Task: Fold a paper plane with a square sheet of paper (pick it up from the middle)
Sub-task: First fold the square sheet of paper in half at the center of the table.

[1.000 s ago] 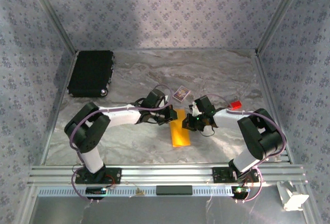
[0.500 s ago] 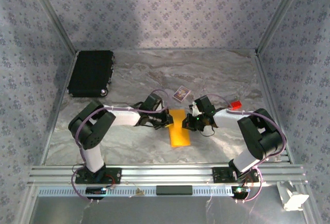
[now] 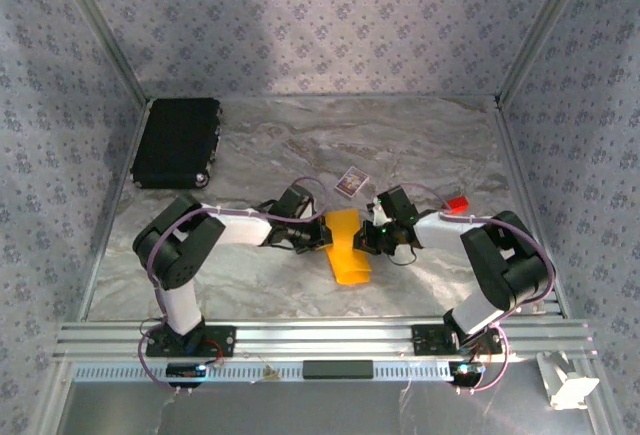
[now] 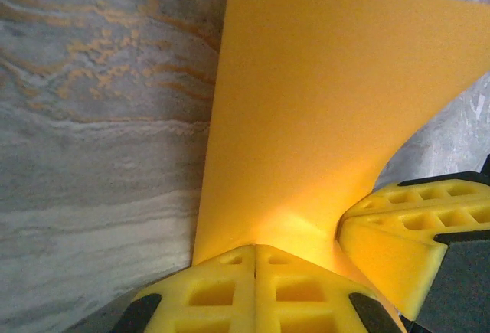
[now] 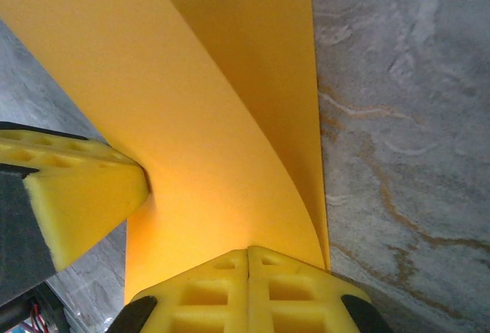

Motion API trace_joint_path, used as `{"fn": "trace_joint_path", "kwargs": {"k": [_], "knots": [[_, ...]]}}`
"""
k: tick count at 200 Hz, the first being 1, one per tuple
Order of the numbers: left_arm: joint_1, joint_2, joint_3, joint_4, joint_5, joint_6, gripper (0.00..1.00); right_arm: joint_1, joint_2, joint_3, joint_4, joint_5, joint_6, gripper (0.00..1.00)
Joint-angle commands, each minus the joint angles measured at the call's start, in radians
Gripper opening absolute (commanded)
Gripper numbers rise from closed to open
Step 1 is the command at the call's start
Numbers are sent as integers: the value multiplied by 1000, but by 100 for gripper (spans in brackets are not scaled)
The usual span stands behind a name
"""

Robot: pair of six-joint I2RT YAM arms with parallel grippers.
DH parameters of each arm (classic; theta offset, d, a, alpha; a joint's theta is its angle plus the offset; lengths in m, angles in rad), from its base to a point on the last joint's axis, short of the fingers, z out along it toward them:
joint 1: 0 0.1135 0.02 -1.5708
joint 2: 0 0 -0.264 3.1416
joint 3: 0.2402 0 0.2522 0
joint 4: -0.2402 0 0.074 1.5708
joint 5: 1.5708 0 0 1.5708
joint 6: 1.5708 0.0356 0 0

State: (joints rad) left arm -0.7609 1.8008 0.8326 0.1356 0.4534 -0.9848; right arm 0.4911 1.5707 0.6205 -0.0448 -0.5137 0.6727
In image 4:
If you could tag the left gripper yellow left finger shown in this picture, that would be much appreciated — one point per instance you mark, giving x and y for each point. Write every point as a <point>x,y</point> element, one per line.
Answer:
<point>214,298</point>

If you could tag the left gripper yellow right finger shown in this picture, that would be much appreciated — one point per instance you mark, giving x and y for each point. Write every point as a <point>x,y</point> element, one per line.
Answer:
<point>306,302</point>

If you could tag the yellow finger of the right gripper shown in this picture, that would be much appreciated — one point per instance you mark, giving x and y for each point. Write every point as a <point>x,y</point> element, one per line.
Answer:
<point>394,260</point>
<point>432,199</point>

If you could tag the orange paper sheet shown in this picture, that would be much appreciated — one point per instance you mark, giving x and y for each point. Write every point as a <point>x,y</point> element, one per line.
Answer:
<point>306,99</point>

